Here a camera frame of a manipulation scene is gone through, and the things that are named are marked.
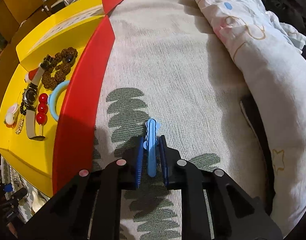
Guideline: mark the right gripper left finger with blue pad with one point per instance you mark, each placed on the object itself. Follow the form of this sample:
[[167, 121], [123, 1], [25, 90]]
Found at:
[[88, 207]]

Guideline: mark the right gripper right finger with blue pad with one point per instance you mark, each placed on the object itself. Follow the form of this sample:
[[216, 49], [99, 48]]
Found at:
[[214, 206]]

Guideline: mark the pearl hair claw clip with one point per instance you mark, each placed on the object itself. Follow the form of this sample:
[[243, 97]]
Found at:
[[15, 179]]

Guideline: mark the white plush bunny with carrot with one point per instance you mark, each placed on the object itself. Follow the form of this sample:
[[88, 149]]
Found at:
[[10, 119]]

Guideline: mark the blue plastic hair clip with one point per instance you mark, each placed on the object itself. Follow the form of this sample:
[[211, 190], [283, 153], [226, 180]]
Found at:
[[149, 145]]

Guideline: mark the wrist watch with strap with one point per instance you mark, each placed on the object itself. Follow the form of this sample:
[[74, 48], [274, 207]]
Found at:
[[30, 98]]

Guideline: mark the light blue bangle gold caps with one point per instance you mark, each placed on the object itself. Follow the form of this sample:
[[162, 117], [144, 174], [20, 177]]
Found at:
[[53, 98]]

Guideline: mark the red santa hat clip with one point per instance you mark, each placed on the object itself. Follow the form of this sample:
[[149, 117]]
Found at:
[[30, 75]]

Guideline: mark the yellow cardboard box with lid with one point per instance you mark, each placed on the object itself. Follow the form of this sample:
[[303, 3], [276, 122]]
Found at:
[[80, 38]]

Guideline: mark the light blue patterned duvet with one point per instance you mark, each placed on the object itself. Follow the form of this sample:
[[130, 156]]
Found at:
[[268, 53]]

